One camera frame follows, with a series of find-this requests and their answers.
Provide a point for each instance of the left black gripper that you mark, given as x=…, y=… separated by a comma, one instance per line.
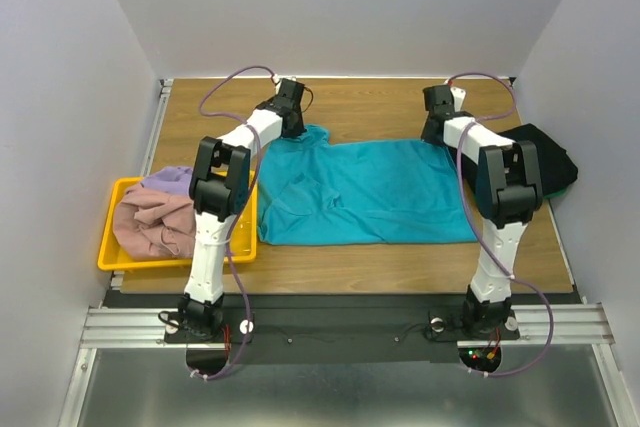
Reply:
x=299, y=130

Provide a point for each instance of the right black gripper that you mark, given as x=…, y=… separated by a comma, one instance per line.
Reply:
x=432, y=130

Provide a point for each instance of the teal t shirt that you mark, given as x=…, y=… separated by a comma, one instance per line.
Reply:
x=315, y=193

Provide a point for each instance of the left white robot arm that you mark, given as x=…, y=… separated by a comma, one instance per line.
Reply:
x=220, y=188

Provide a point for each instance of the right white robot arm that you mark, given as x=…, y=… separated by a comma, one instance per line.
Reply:
x=487, y=303

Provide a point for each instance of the folded black t shirt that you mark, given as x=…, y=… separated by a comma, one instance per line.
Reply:
x=555, y=162

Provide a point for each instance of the lavender t shirt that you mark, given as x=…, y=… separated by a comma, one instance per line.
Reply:
x=173, y=180

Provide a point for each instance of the yellow plastic bin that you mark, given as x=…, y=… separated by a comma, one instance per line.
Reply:
x=113, y=256

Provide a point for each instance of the pink t shirt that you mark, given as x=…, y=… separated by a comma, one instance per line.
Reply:
x=153, y=225

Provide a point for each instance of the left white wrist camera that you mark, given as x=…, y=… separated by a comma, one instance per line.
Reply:
x=278, y=81

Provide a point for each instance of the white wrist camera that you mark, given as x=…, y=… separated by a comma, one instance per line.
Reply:
x=458, y=94
x=278, y=81

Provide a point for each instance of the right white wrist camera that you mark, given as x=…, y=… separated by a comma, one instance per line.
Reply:
x=458, y=94

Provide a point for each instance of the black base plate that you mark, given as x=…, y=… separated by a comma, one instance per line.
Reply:
x=341, y=328

